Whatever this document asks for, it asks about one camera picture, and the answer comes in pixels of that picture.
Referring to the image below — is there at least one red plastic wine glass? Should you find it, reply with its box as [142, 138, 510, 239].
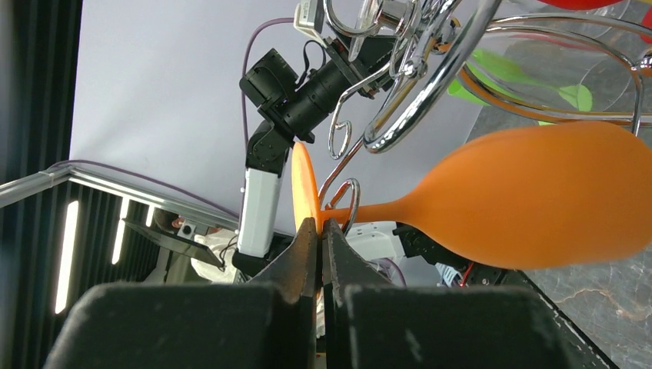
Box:
[539, 0, 651, 29]

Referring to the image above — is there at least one green plastic wine glass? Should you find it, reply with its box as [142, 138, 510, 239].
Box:
[467, 48, 593, 111]

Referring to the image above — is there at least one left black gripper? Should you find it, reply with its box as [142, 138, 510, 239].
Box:
[325, 35, 395, 98]

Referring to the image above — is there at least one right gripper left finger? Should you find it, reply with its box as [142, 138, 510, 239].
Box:
[45, 218, 318, 368]

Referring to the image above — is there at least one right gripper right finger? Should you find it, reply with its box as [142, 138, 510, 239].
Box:
[322, 220, 614, 368]

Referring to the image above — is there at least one orange plastic wine glass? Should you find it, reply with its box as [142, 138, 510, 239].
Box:
[291, 121, 651, 270]

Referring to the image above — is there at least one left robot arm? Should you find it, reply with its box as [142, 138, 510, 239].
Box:
[232, 35, 394, 277]

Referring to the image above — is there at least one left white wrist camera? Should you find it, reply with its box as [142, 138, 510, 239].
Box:
[293, 0, 327, 48]

